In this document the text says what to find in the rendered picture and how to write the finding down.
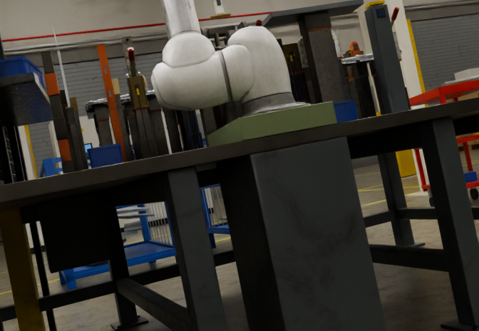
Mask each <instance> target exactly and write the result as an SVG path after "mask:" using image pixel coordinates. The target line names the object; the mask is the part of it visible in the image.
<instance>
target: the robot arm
mask: <svg viewBox="0 0 479 331"><path fill-rule="evenodd" d="M213 1H214V5H215V12H216V15H220V14H224V9H223V5H222V0H213ZM160 3H161V6H162V10H163V16H164V20H165V25H166V29H167V33H168V39H169V41H168V42H167V44H166V46H165V48H164V49H163V62H162V63H159V64H157V65H156V67H155V68H154V70H153V74H152V76H151V81H152V85H153V88H154V91H155V95H156V96H157V99H158V102H159V104H160V105H161V106H164V107H166V108H169V109H172V110H177V111H192V110H198V109H203V108H209V107H213V106H218V105H220V104H223V103H226V102H230V101H241V103H242V110H243V117H245V116H253V115H257V114H262V113H269V112H273V111H280V110H285V109H289V108H296V107H301V106H308V105H311V104H310V103H305V102H296V101H295V100H294V97H293V95H292V88H291V83H290V77H289V72H288V68H287V63H286V61H285V57H284V54H283V52H282V49H281V47H280V45H279V44H278V42H277V40H276V39H275V37H274V36H273V35H272V34H271V33H270V32H269V31H268V30H267V29H266V28H264V27H262V26H249V27H245V28H243V29H240V30H238V31H237V32H235V33H234V34H233V35H232V36H231V37H230V39H229V40H228V42H227V44H228V47H227V48H225V49H223V50H221V51H215V49H214V47H213V45H212V42H211V41H210V40H209V39H208V38H206V37H205V36H203V35H202V34H201V30H200V25H199V21H198V18H197V12H196V9H195V3H194V0H160Z"/></svg>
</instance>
